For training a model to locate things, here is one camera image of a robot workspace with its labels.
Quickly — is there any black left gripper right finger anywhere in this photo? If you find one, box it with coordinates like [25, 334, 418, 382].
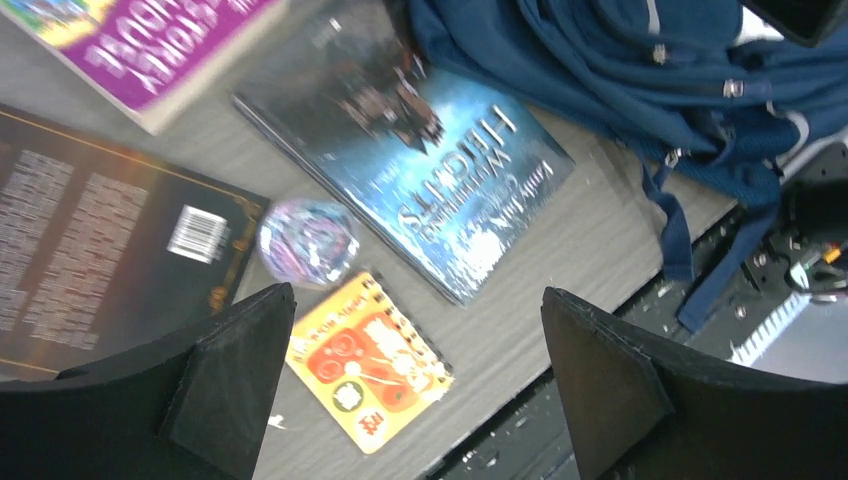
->
[541, 287, 847, 479]

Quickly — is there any orange spiral notepad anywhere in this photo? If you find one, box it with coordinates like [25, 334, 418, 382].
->
[286, 272, 454, 454]

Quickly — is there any purple treehouse book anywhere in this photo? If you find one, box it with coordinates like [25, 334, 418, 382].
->
[1, 0, 290, 135]

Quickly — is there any dark brown book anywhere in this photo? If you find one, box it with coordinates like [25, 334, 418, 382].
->
[1, 105, 270, 381]

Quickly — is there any blue Wuthering Heights book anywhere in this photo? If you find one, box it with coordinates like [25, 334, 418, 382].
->
[233, 1, 575, 305]

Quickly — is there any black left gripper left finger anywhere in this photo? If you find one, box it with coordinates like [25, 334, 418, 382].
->
[1, 283, 296, 479]

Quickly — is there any navy blue backpack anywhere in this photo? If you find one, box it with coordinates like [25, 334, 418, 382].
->
[409, 1, 847, 332]

